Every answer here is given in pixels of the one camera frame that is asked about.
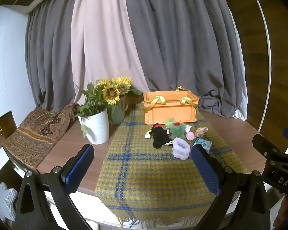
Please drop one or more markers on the black plush toy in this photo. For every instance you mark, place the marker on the black plush toy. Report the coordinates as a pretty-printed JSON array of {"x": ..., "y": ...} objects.
[{"x": 160, "y": 135}]

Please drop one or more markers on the narrow grey curtain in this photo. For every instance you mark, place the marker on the narrow grey curtain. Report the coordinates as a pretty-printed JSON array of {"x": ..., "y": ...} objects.
[{"x": 50, "y": 52}]

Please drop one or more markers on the white ribbed plant pot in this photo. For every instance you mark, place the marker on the white ribbed plant pot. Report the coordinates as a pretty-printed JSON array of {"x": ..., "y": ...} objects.
[{"x": 97, "y": 127}]

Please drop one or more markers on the green vase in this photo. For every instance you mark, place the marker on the green vase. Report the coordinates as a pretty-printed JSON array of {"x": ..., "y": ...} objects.
[{"x": 117, "y": 115}]

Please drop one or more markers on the yellow blue plaid blanket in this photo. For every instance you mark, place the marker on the yellow blue plaid blanket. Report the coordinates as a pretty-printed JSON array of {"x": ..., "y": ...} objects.
[{"x": 146, "y": 177}]

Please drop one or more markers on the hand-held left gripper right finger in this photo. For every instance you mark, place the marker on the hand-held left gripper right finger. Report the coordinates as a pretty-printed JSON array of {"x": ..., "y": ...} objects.
[{"x": 206, "y": 170}]

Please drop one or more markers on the pink curtain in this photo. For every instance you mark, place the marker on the pink curtain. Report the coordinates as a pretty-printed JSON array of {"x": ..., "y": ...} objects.
[{"x": 103, "y": 40}]

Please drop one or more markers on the lilac fluffy scrunchie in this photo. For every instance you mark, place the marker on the lilac fluffy scrunchie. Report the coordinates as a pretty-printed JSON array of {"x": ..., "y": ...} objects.
[{"x": 181, "y": 149}]

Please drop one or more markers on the green and red plush toy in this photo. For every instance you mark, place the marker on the green and red plush toy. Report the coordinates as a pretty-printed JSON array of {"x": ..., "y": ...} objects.
[{"x": 177, "y": 129}]

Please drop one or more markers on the person's right forearm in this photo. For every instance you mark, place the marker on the person's right forearm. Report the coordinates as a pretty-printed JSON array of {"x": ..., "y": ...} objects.
[{"x": 283, "y": 213}]

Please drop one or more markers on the orange plastic crate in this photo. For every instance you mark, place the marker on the orange plastic crate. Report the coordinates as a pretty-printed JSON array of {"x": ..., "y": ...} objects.
[{"x": 170, "y": 111}]

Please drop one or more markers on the green leafy plant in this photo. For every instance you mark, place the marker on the green leafy plant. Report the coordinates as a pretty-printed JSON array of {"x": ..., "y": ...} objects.
[{"x": 92, "y": 100}]

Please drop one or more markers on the small colourful toy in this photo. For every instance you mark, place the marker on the small colourful toy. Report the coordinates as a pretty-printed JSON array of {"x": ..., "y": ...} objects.
[{"x": 201, "y": 131}]

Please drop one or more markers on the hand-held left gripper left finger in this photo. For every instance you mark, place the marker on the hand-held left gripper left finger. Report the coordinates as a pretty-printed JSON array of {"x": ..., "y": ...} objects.
[{"x": 79, "y": 165}]

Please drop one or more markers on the sunflower bouquet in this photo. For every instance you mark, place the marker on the sunflower bouquet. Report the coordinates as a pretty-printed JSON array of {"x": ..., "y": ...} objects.
[{"x": 112, "y": 89}]

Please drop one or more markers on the brown paisley cloth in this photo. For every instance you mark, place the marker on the brown paisley cloth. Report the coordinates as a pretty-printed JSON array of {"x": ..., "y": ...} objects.
[{"x": 38, "y": 131}]

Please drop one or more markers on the pink ball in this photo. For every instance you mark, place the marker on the pink ball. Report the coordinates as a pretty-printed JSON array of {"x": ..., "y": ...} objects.
[{"x": 190, "y": 136}]

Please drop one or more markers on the teal packet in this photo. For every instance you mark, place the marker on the teal packet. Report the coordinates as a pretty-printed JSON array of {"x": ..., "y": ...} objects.
[{"x": 204, "y": 145}]

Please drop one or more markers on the wide grey curtain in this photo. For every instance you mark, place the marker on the wide grey curtain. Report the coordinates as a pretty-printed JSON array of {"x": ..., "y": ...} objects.
[{"x": 182, "y": 40}]

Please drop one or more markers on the white ribbed cloth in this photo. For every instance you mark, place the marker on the white ribbed cloth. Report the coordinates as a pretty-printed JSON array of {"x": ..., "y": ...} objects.
[{"x": 6, "y": 201}]

